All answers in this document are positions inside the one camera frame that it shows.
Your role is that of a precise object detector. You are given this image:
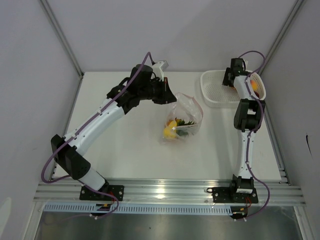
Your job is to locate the yellow toy lemon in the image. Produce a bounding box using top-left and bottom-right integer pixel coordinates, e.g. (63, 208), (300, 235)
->
(163, 126), (177, 140)

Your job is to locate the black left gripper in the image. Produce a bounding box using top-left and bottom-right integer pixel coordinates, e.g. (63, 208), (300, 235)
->
(138, 77), (177, 105)

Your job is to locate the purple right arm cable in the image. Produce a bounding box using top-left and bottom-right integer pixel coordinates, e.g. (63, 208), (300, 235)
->
(237, 51), (271, 221)

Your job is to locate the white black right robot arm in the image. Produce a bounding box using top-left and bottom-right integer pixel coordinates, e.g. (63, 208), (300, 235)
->
(218, 57), (266, 204)

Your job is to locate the pink toy peach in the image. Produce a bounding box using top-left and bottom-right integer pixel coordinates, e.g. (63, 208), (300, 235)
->
(250, 79), (259, 92)

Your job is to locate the white slotted cable duct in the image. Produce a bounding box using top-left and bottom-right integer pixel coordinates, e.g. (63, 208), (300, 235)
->
(43, 202), (232, 216)

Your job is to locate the white perforated plastic basket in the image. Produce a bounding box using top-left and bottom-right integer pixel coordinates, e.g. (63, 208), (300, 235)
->
(200, 70), (266, 109)

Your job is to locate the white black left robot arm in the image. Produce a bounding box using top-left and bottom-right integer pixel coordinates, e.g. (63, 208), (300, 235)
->
(51, 60), (177, 200)

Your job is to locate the clear pink-dotted zip bag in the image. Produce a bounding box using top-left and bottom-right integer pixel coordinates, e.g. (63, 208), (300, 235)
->
(161, 92), (204, 143)

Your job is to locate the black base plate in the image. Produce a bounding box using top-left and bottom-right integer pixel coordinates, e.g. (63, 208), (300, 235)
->
(206, 187), (259, 204)
(79, 185), (125, 202)

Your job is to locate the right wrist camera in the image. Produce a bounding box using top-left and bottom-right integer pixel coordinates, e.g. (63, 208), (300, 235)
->
(244, 59), (249, 70)

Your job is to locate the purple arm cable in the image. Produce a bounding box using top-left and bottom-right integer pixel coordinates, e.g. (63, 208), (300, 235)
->
(237, 51), (271, 221)
(40, 51), (155, 185)

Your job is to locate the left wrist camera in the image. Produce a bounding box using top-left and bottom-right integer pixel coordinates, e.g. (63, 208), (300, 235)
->
(152, 60), (169, 80)

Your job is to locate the left grey corner post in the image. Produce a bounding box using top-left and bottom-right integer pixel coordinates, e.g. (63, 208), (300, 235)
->
(38, 0), (84, 79)

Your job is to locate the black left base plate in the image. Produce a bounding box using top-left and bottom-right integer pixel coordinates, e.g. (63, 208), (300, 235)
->
(79, 185), (125, 202)

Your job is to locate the grey aluminium corner post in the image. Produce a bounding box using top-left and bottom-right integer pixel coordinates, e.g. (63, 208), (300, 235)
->
(258, 0), (307, 76)

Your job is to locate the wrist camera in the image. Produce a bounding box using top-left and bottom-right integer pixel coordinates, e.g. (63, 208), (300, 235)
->
(244, 59), (249, 70)
(152, 60), (169, 80)

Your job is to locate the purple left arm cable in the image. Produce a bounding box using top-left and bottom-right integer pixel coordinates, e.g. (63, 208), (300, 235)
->
(40, 51), (155, 185)

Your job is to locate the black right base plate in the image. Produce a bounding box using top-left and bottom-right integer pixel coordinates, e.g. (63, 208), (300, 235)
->
(206, 187), (259, 204)

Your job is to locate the orange toy pineapple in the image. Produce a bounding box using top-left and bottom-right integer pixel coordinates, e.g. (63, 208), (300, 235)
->
(164, 118), (197, 139)

